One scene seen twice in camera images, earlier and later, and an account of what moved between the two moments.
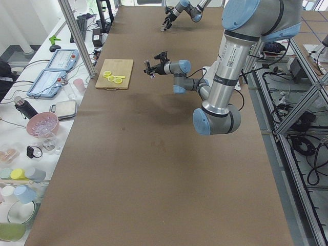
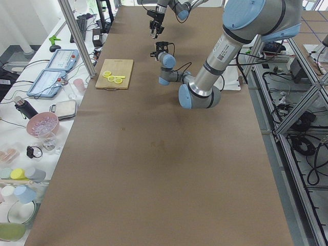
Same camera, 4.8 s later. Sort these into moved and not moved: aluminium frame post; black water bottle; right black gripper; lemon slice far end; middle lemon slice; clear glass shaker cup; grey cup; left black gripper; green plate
Moved: right black gripper; left black gripper; clear glass shaker cup
Not moved: middle lemon slice; black water bottle; grey cup; green plate; lemon slice far end; aluminium frame post
